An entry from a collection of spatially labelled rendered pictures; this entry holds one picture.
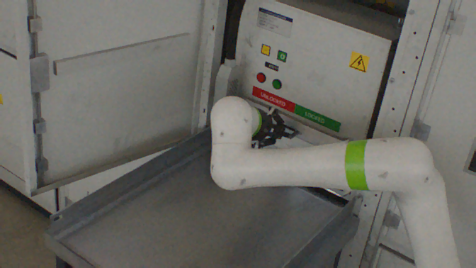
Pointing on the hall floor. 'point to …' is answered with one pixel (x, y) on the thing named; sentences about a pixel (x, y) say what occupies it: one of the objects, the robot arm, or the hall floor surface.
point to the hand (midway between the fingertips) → (281, 132)
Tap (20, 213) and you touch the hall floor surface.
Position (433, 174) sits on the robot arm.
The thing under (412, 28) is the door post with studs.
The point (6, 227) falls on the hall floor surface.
